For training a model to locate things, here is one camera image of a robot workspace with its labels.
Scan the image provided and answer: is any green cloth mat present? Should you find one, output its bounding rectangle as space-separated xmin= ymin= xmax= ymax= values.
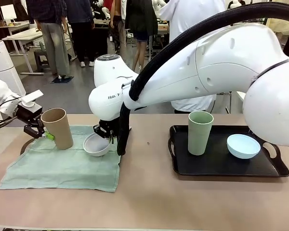
xmin=0 ymin=125 xmax=122 ymax=193

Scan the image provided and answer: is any person in plaid shirt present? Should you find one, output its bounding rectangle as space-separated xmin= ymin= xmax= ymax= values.
xmin=26 ymin=0 xmax=71 ymax=76

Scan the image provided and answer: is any white background desk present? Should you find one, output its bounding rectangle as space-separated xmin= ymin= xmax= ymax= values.
xmin=1 ymin=21 xmax=45 ymax=75

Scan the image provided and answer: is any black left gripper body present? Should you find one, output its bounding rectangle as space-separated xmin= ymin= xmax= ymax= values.
xmin=15 ymin=103 xmax=46 ymax=128

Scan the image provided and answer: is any blue floor mat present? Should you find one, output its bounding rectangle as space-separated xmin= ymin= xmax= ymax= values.
xmin=50 ymin=75 xmax=74 ymax=84

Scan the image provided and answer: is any black right arm cable sleeve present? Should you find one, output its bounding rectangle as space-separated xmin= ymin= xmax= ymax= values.
xmin=117 ymin=9 xmax=289 ymax=156

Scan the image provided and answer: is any tan tall cup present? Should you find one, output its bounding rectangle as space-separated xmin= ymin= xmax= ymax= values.
xmin=40 ymin=108 xmax=74 ymax=150

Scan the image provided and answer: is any person in tan trousers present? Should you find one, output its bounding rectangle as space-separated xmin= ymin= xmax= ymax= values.
xmin=107 ymin=0 xmax=126 ymax=57

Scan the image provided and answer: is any person in dark clothes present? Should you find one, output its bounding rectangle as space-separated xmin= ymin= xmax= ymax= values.
xmin=64 ymin=0 xmax=97 ymax=67

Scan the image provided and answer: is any white computer monitor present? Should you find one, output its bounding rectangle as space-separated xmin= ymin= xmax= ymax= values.
xmin=0 ymin=4 xmax=18 ymax=26

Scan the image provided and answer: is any thin black left camera cable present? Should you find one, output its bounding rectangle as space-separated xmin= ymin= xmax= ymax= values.
xmin=0 ymin=98 xmax=23 ymax=132

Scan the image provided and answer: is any white air purifier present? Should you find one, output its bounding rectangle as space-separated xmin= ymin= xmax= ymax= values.
xmin=0 ymin=40 xmax=26 ymax=97

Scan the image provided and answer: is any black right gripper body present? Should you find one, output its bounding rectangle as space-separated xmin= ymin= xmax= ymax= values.
xmin=92 ymin=119 xmax=119 ymax=140

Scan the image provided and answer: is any person in white jacket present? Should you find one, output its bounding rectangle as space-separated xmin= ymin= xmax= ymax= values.
xmin=158 ymin=0 xmax=227 ymax=114

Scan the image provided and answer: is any light blue bowl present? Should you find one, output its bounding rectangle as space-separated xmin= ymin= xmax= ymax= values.
xmin=226 ymin=134 xmax=261 ymax=160

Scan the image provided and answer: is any dark green stool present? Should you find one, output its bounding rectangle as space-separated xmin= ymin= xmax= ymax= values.
xmin=33 ymin=42 xmax=50 ymax=73

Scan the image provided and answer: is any black plastic tray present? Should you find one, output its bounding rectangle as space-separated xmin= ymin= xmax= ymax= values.
xmin=168 ymin=124 xmax=289 ymax=178

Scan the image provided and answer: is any white bowl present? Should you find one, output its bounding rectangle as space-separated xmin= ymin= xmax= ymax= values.
xmin=83 ymin=133 xmax=111 ymax=157

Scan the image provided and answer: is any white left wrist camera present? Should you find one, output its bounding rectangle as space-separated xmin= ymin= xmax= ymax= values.
xmin=21 ymin=90 xmax=44 ymax=107

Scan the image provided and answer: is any person in yellow top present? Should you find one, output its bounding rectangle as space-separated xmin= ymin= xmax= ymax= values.
xmin=266 ymin=17 xmax=289 ymax=33

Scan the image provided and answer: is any green tall cup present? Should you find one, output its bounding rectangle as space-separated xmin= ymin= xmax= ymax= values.
xmin=188 ymin=111 xmax=214 ymax=156

